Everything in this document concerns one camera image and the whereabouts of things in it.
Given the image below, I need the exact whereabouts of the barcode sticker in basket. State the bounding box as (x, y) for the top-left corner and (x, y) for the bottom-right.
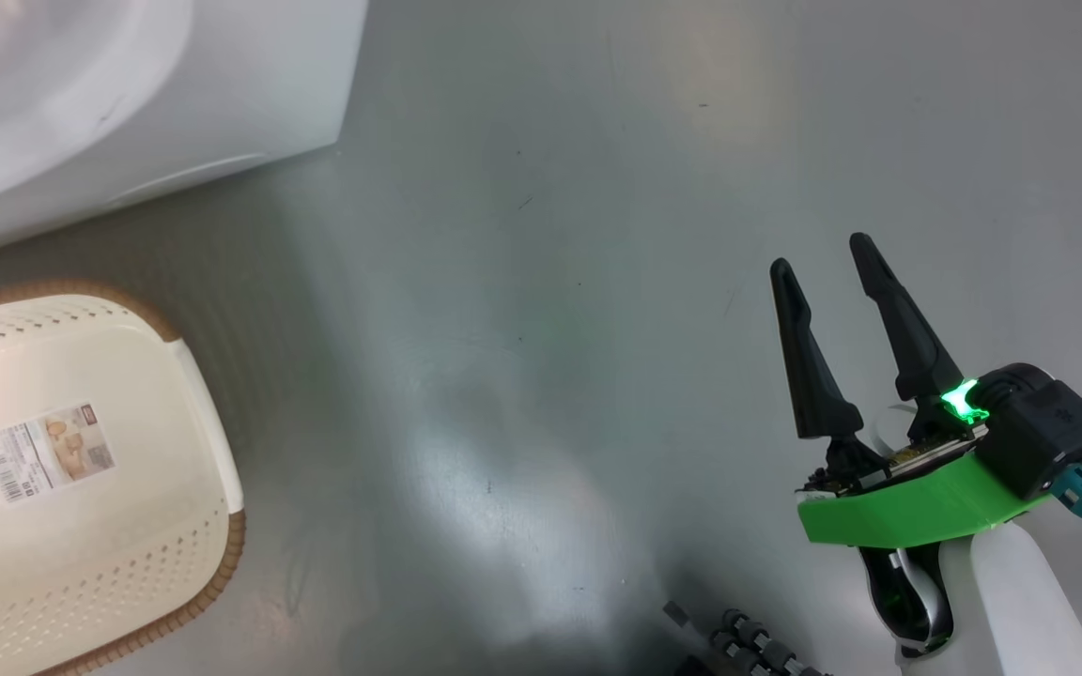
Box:
(0, 404), (116, 504)

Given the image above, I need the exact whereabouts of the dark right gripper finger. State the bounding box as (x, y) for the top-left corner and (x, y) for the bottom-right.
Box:
(769, 258), (866, 442)
(848, 233), (965, 405)

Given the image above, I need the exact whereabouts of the white front-load washing machine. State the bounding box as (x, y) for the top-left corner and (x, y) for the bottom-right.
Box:
(0, 0), (371, 266)

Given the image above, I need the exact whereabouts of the cream basket with brown rim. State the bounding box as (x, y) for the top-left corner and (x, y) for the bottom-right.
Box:
(0, 280), (247, 676)

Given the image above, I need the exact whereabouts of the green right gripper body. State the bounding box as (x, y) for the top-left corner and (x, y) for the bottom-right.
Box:
(795, 380), (1054, 550)

